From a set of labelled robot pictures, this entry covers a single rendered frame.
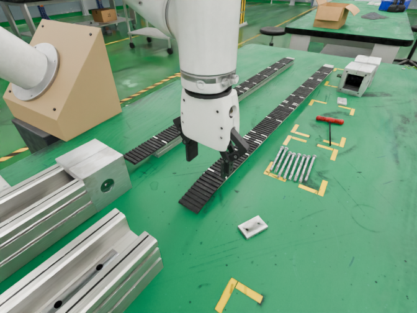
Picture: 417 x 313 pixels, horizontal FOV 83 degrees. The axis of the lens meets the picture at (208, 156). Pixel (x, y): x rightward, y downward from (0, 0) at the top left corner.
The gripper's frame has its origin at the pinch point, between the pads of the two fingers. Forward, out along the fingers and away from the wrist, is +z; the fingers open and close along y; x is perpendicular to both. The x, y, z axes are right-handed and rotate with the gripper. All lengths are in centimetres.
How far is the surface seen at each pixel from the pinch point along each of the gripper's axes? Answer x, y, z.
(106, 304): 27.2, -4.0, 3.6
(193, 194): 3.9, 1.1, 7.0
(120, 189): 11.9, 15.1, 7.3
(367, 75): -75, -16, 1
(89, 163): 14.5, 18.2, -0.3
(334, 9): -203, 29, -4
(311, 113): -51, -6, 9
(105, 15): -311, 514, 51
